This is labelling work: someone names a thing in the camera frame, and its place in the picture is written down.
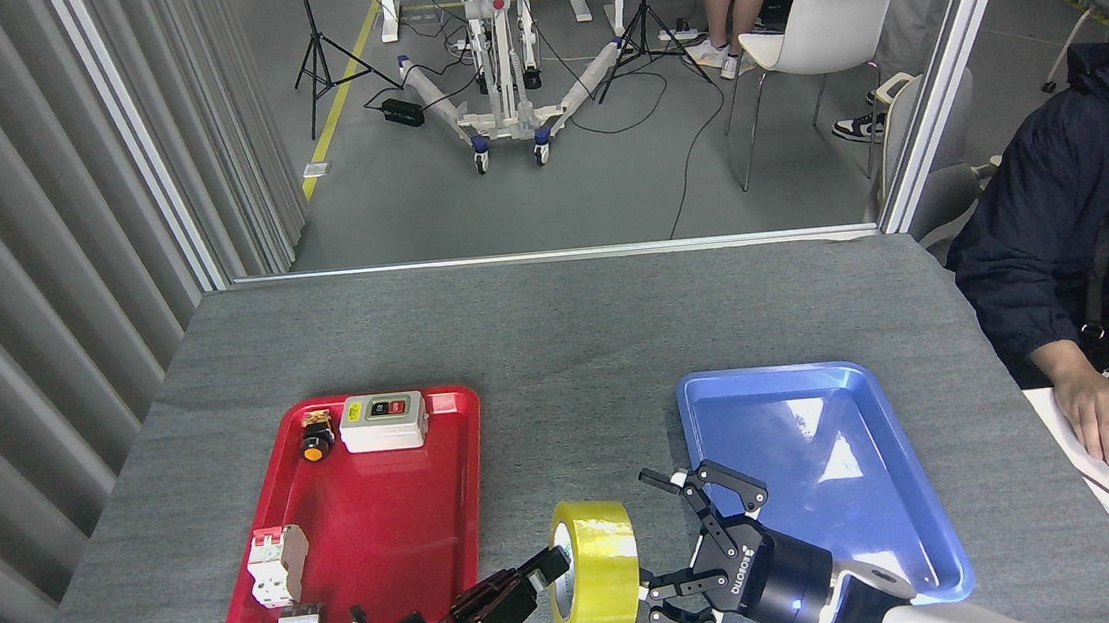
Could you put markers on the black tripod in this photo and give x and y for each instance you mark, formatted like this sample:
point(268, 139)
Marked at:
point(319, 51)
point(646, 12)

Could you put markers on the grey floor plate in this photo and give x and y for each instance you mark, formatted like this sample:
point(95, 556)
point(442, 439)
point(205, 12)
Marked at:
point(316, 169)

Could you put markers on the yellow push button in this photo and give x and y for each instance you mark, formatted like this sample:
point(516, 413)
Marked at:
point(315, 445)

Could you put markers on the silver frame rail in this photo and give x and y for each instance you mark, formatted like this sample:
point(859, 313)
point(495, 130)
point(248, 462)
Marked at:
point(560, 254)

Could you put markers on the grey pleated curtain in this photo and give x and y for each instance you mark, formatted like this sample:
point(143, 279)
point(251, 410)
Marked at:
point(11, 299)

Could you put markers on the yellow tape roll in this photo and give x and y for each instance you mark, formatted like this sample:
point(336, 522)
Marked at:
point(602, 568)

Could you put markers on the black power adapter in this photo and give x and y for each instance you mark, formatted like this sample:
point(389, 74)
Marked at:
point(403, 113)

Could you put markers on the white stand on wheels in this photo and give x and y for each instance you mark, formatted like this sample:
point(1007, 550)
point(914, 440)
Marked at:
point(500, 55)

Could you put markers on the white push-button switch box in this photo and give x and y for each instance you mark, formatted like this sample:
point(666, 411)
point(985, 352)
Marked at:
point(384, 429)

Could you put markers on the grey office chair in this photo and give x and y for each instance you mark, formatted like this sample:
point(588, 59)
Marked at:
point(942, 202)

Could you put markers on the blue plastic tray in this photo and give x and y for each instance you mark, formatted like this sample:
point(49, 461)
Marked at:
point(831, 488)

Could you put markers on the person's right hand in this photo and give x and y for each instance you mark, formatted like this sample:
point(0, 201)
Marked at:
point(1095, 410)

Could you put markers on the white circuit breaker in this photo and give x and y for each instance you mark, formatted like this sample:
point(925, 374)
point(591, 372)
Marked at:
point(275, 562)

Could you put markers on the silver frame post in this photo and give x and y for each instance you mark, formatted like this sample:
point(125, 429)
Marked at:
point(139, 137)
point(947, 66)

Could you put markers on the white plastic chair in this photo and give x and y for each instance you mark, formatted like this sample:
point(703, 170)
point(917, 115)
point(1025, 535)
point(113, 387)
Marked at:
point(835, 16)

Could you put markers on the red plastic tray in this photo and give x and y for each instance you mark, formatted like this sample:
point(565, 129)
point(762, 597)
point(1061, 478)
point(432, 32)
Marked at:
point(383, 527)

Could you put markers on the person in dark jacket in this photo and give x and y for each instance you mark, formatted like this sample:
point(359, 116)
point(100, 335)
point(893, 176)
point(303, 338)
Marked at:
point(1040, 239)

